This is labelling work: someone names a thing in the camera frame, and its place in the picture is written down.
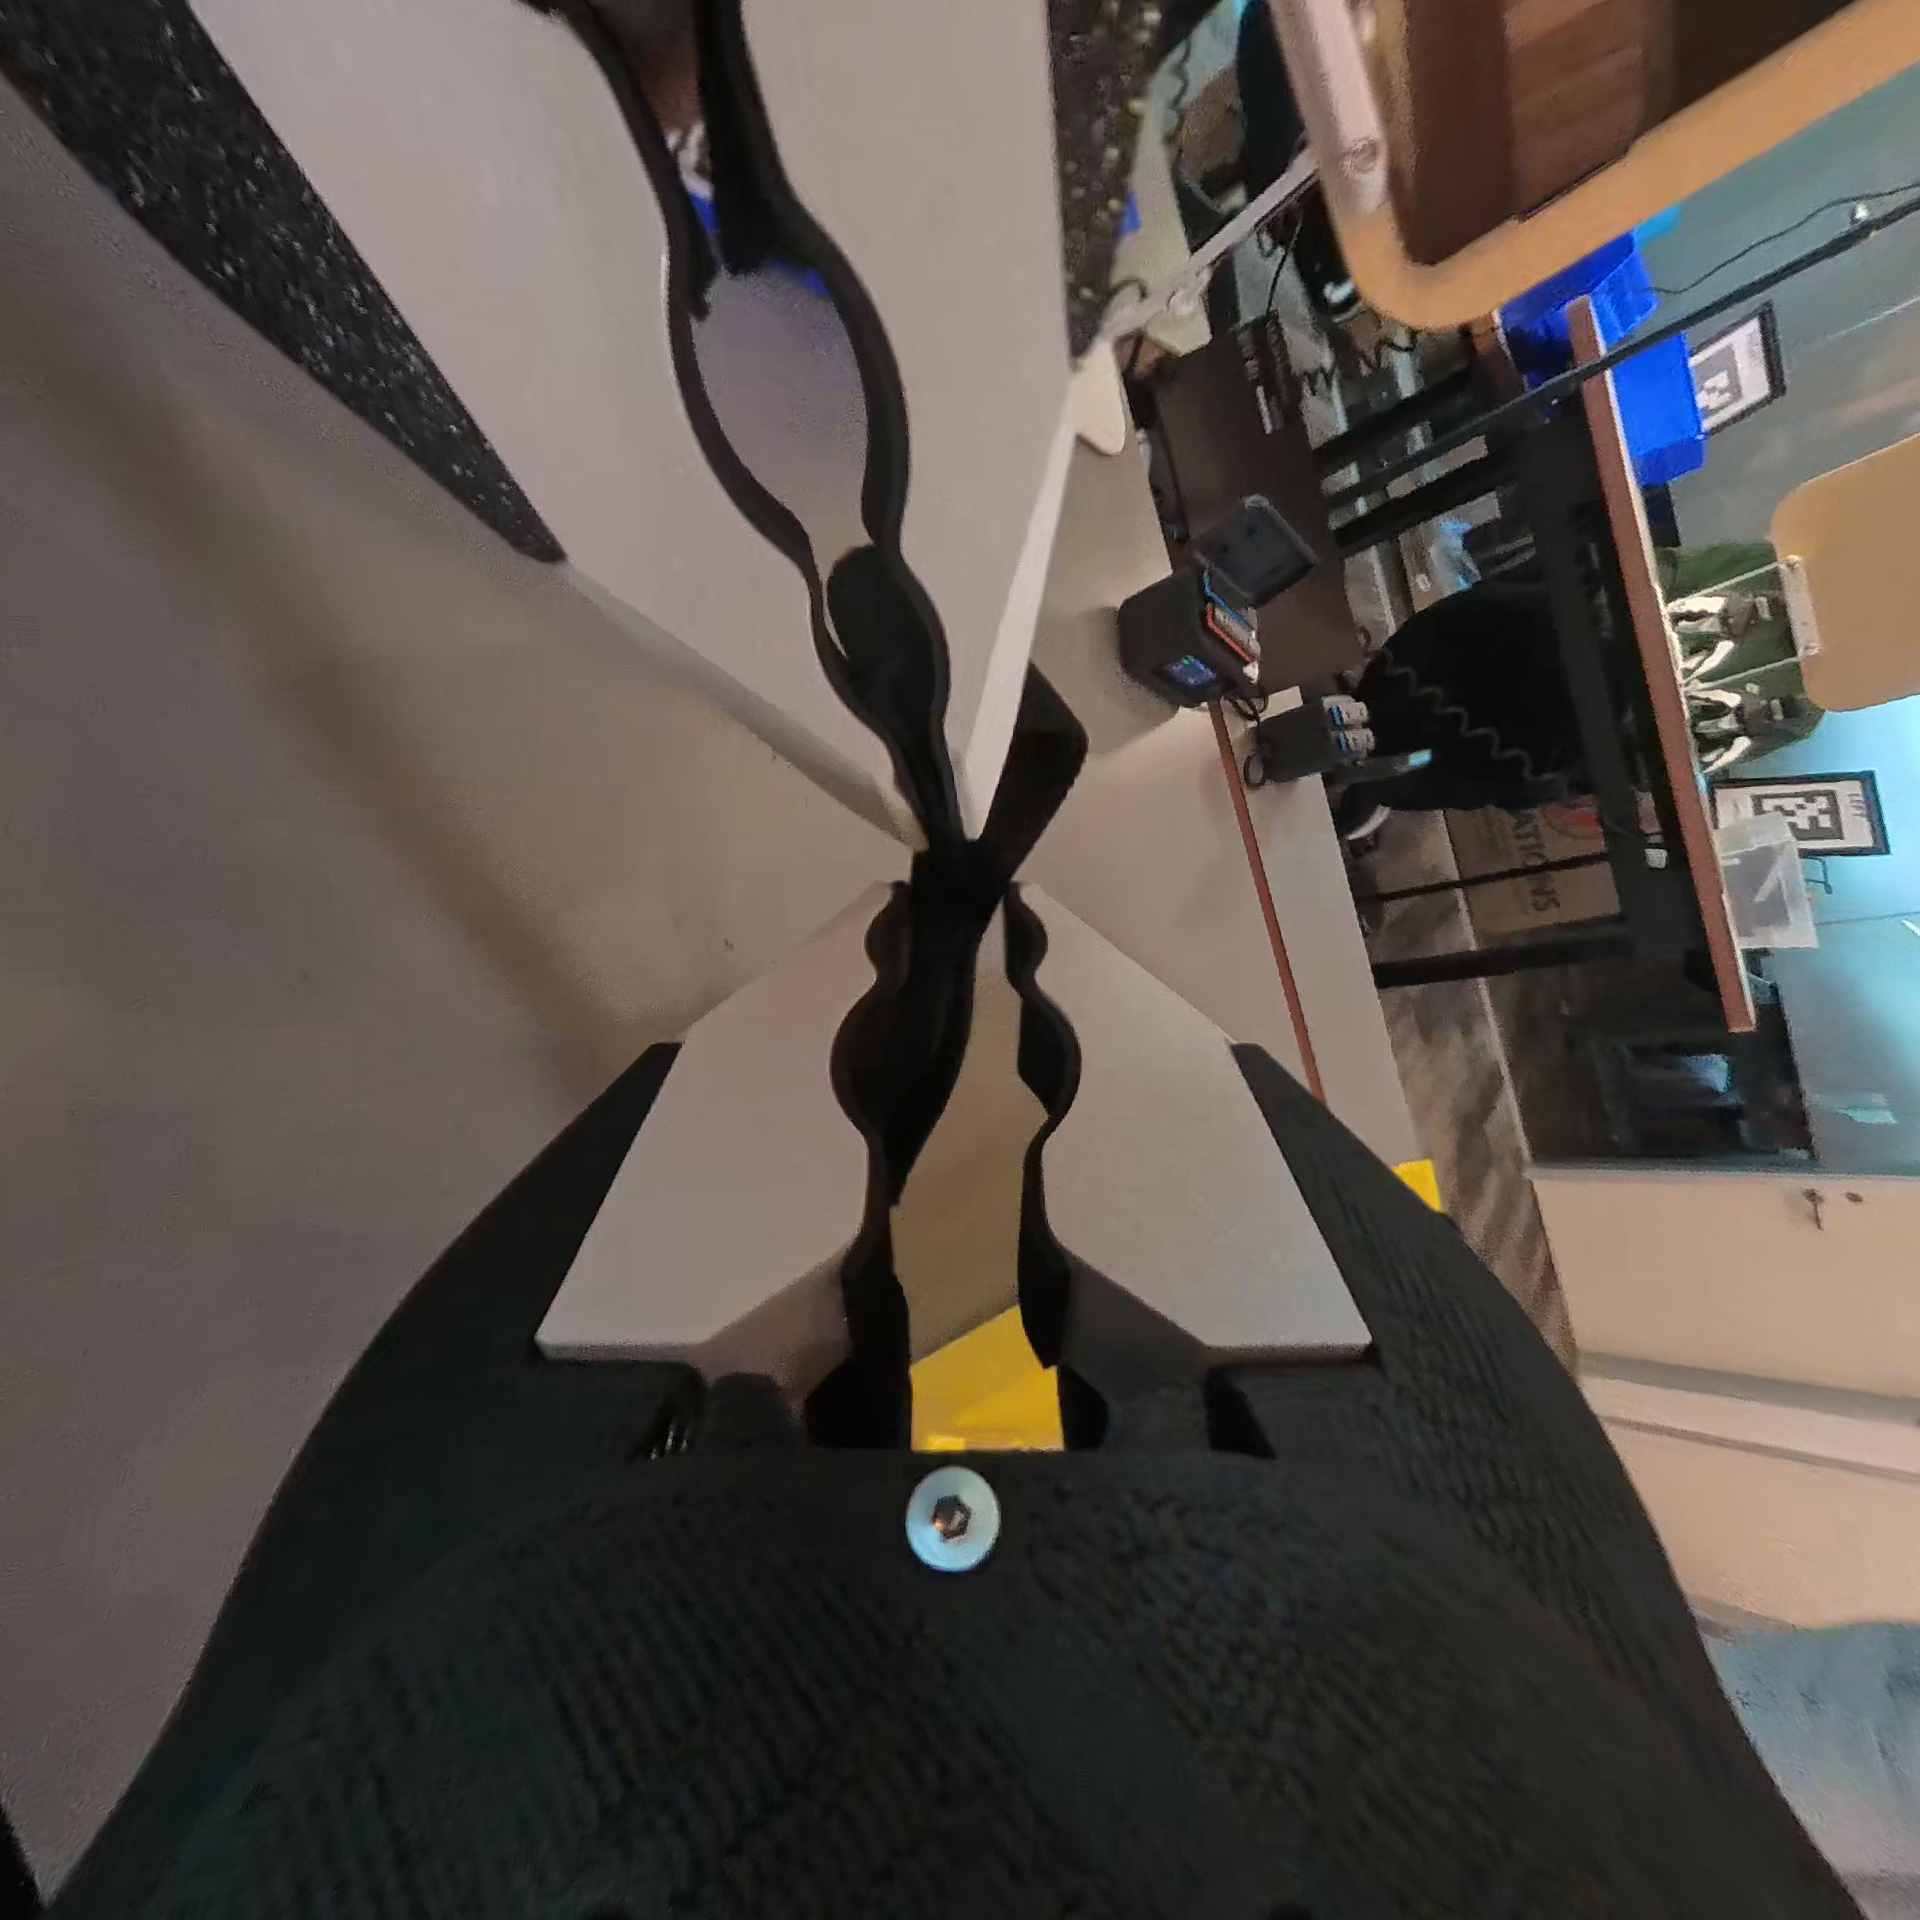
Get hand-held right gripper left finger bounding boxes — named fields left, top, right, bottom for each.
left=535, top=883, right=921, bottom=1407

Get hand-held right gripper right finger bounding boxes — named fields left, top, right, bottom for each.
left=1000, top=883, right=1375, bottom=1401

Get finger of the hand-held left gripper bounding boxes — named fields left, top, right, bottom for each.
left=701, top=0, right=1079, bottom=845
left=191, top=0, right=965, bottom=845

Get black smartwatch with strap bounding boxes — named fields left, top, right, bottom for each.
left=825, top=547, right=1090, bottom=1449

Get open-front blue plastic bin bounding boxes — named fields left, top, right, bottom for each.
left=681, top=183, right=829, bottom=289

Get white metal stand leg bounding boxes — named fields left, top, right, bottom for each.
left=1105, top=147, right=1325, bottom=336

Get yellow plastic bin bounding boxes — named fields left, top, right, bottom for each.
left=912, top=1159, right=1445, bottom=1454

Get cardboard box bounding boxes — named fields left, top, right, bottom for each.
left=1441, top=807, right=1625, bottom=921

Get small blue storage bin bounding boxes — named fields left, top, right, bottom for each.
left=1623, top=334, right=1706, bottom=484
left=1497, top=237, right=1654, bottom=349

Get clear acrylic holder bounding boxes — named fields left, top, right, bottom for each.
left=1716, top=823, right=1820, bottom=950

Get framed printed marker tag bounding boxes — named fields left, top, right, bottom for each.
left=1709, top=768, right=1885, bottom=860
left=1686, top=304, right=1790, bottom=441

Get brown-edged side desk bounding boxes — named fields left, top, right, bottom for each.
left=1350, top=296, right=1764, bottom=1037

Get green patterned cloth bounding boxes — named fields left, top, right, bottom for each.
left=1654, top=536, right=1829, bottom=755

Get thin black pole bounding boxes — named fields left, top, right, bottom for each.
left=1500, top=199, right=1920, bottom=409

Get beige rounded panel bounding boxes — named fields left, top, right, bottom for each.
left=1767, top=454, right=1920, bottom=717

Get black coiled cable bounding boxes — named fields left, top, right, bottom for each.
left=1345, top=655, right=1568, bottom=805

